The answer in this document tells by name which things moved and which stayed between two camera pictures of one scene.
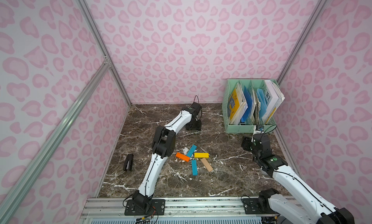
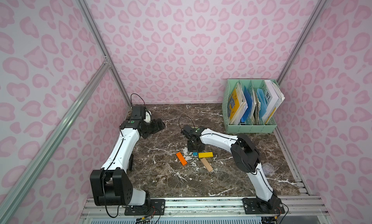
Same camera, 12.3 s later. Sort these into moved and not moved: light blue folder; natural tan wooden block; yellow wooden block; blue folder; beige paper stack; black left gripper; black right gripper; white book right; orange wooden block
Moved: black left gripper; yellow wooden block; black right gripper; orange wooden block
Not moved: blue folder; beige paper stack; natural tan wooden block; white book right; light blue folder
